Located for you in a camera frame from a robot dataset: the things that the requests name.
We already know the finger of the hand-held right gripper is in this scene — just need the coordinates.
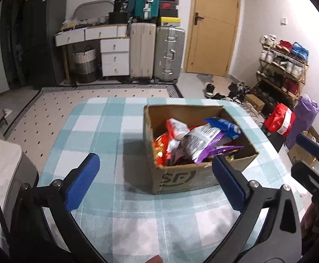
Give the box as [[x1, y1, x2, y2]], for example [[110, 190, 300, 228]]
[[296, 134, 319, 167], [291, 161, 319, 198]]

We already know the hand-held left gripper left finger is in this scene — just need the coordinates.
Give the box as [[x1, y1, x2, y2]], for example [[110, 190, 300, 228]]
[[10, 153, 108, 263]]

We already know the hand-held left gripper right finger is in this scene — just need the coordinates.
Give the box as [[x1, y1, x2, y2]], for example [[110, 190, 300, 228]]
[[203, 156, 302, 263]]

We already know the small purple snack bag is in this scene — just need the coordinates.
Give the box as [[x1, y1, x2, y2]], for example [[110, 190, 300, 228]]
[[209, 145, 245, 161]]

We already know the large purple snack bag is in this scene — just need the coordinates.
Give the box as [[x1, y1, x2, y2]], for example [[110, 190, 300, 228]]
[[183, 124, 226, 165]]

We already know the brown cardboard box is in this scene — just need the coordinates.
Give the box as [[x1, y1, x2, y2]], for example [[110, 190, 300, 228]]
[[143, 104, 259, 195]]

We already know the blue cookie packet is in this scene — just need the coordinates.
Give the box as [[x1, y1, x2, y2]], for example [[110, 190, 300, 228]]
[[205, 117, 243, 140]]

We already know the white red noodle snack packet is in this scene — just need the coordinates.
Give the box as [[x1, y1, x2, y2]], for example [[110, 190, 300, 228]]
[[165, 139, 182, 161]]

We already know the red cookie packet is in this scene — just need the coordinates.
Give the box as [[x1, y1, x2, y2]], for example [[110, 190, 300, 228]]
[[154, 133, 173, 166]]

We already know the large white red snack packet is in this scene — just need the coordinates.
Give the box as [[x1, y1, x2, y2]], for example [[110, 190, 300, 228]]
[[166, 118, 190, 140]]

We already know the person's right hand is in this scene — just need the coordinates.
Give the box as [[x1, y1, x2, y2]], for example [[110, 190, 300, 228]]
[[300, 205, 319, 235]]

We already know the printed cardboard box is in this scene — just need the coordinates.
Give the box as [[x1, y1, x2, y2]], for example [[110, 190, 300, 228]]
[[288, 134, 317, 167]]

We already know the purple fabric bag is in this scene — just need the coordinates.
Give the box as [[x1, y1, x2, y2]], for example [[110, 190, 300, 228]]
[[285, 94, 319, 150]]

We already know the red shopping bag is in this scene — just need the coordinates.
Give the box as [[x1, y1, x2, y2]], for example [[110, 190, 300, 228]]
[[264, 103, 297, 137]]

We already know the wooden shoe rack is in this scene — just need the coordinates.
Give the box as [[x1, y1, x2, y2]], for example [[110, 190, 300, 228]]
[[255, 40, 309, 106]]

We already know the small cardboard box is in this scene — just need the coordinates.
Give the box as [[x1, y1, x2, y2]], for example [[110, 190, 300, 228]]
[[243, 94, 265, 113]]

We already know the beige dotted rug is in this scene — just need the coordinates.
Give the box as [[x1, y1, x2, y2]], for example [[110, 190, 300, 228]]
[[4, 86, 186, 165]]

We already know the row of assorted sneakers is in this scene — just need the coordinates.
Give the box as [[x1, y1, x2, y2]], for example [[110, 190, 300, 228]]
[[259, 34, 309, 99]]

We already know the pile of loose shoes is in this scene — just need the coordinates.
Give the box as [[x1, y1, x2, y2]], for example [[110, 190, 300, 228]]
[[203, 82, 261, 121]]

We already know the grey door mat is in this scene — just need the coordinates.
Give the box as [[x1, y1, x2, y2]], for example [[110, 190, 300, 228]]
[[196, 73, 215, 84]]

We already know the woven laundry basket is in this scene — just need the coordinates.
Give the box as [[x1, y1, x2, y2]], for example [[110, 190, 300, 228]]
[[72, 48, 97, 83]]

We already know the white desk with drawers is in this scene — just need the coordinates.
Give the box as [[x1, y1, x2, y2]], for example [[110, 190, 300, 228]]
[[55, 23, 131, 84]]

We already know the wooden door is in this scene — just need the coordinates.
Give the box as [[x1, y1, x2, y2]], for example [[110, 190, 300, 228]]
[[184, 0, 242, 77]]

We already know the silver suitcase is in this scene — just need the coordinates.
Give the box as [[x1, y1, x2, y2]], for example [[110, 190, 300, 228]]
[[153, 23, 186, 83]]

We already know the beige suitcase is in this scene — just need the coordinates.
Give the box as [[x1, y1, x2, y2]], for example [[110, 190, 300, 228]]
[[129, 19, 157, 83]]

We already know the grey refrigerator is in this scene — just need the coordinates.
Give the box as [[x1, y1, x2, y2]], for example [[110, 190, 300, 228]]
[[22, 0, 68, 88]]

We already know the dark wardrobe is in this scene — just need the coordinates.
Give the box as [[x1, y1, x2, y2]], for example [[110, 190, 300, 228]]
[[0, 0, 28, 88]]

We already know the black storage box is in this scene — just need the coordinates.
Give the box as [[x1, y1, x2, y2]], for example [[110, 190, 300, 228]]
[[109, 11, 130, 25]]

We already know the yellow white shoe box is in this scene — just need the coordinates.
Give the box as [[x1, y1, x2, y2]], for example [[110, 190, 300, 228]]
[[159, 17, 181, 26]]

